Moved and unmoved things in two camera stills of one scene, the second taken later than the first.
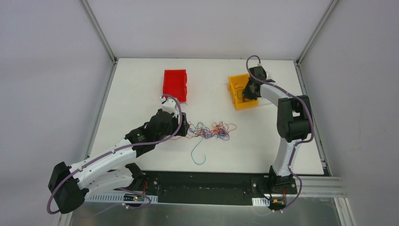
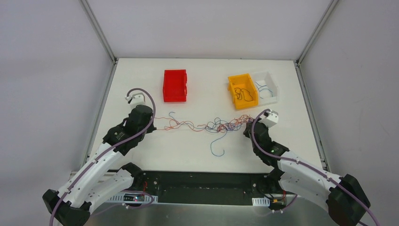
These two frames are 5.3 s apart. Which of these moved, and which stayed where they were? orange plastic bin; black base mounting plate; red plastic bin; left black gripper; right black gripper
Moved: right black gripper; left black gripper
Stayed: black base mounting plate; orange plastic bin; red plastic bin
